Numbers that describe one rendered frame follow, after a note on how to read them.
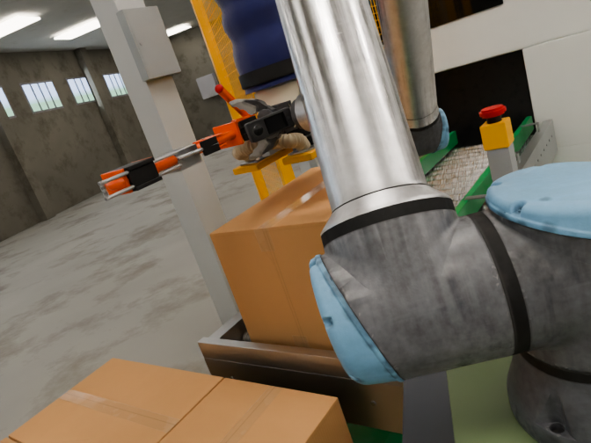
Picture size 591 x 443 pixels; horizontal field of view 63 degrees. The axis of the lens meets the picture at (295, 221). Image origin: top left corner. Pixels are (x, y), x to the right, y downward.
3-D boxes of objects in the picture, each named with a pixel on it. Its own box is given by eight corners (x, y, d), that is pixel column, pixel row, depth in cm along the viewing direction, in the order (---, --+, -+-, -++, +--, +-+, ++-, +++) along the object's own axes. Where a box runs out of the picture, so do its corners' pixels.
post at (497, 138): (543, 403, 166) (485, 120, 138) (565, 406, 161) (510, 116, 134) (540, 417, 161) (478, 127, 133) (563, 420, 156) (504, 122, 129)
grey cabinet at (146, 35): (175, 74, 230) (150, 9, 222) (182, 71, 226) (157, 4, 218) (142, 82, 215) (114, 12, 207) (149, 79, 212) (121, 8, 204)
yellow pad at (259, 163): (294, 143, 170) (289, 129, 169) (317, 138, 164) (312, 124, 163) (233, 176, 145) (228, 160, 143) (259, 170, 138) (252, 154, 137)
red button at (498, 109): (485, 120, 138) (482, 107, 137) (510, 115, 134) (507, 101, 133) (477, 127, 133) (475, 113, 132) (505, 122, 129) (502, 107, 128)
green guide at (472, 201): (528, 130, 292) (526, 115, 290) (548, 127, 286) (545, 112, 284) (446, 246, 174) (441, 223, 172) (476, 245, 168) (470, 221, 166)
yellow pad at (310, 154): (339, 133, 158) (335, 118, 157) (366, 127, 152) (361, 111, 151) (282, 165, 133) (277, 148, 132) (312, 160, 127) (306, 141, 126)
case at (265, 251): (340, 261, 194) (310, 167, 184) (437, 256, 171) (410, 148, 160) (254, 351, 149) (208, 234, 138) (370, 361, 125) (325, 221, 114)
